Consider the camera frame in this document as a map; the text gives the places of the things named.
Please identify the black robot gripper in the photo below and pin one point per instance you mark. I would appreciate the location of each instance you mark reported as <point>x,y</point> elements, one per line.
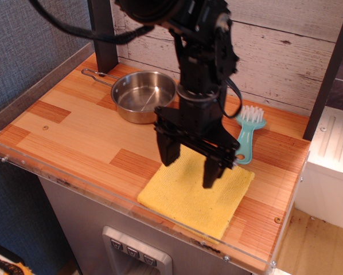
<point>197,125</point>

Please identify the yellow towel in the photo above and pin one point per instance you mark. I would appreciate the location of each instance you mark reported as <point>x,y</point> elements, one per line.
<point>176,192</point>

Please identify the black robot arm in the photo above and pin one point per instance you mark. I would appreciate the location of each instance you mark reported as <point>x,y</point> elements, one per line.
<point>202,39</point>

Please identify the teal dish brush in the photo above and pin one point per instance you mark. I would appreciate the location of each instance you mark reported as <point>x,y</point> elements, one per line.
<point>250,119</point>

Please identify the small steel saucepan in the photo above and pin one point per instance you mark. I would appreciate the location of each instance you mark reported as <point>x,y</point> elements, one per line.
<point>137,94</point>

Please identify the clear acrylic edge guard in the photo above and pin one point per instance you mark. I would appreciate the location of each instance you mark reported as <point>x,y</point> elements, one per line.
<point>115,171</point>

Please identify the grey cabinet with dispenser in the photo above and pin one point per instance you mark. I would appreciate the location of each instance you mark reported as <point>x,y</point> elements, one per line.
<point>109,240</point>

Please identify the orange object bottom left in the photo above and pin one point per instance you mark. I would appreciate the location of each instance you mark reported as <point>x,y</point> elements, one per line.
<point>25,269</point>

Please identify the dark left shelf post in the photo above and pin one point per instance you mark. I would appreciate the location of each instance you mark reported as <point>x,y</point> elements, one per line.
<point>100,14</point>

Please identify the dark shelf post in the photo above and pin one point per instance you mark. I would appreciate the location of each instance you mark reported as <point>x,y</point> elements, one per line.
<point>100,14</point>
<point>325,88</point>

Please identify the dark right shelf post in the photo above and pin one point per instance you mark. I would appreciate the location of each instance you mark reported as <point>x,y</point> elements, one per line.
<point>325,88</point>

